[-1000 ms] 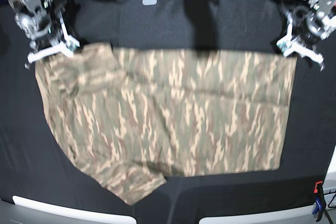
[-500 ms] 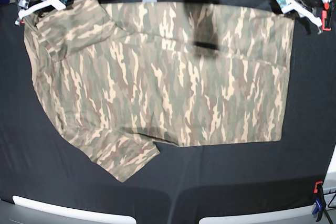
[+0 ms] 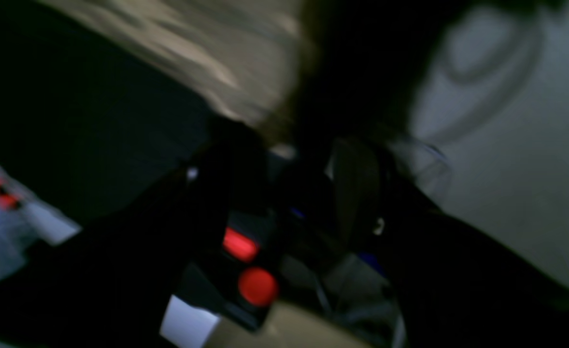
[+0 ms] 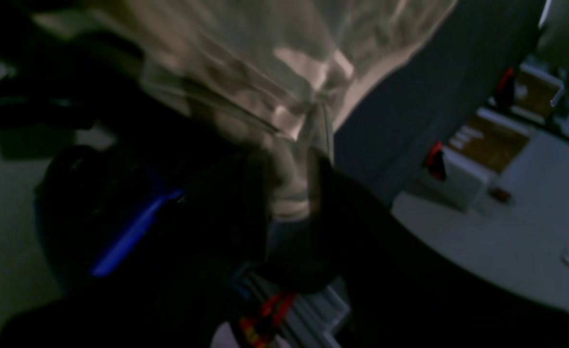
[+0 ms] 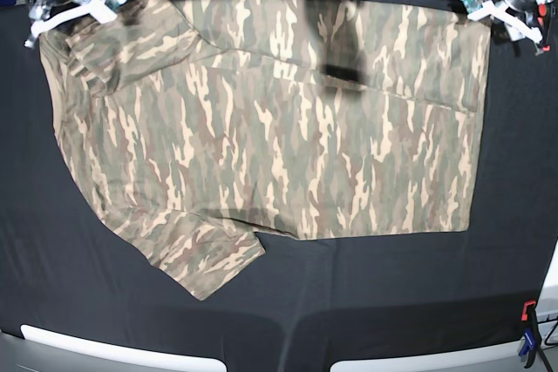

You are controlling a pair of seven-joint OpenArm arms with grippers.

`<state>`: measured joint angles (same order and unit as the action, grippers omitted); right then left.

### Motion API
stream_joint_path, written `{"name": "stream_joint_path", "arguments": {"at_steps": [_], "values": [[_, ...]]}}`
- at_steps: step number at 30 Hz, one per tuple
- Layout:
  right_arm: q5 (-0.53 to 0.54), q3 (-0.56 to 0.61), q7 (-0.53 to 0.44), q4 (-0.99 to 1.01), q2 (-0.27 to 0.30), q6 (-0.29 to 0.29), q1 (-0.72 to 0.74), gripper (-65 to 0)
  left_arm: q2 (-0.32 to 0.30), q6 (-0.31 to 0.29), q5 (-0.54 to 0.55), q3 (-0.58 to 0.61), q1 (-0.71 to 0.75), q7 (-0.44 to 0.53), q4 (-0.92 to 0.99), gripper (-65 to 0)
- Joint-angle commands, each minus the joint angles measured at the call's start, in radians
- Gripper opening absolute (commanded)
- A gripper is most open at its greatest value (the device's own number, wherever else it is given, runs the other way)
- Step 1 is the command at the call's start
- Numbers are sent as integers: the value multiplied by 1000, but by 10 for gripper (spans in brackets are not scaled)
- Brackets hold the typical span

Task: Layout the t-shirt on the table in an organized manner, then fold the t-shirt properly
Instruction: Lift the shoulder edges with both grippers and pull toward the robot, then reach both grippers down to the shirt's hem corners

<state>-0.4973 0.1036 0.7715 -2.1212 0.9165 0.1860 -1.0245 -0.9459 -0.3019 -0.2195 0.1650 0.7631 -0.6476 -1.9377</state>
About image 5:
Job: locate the right orange black clamp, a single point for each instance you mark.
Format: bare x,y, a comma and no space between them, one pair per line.
543,21

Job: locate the camouflage t-shirt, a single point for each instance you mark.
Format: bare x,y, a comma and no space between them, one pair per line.
192,126

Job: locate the lower right orange blue clamp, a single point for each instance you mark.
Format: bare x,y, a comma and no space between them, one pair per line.
531,335

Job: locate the black table cloth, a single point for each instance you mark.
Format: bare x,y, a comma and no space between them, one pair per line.
303,305

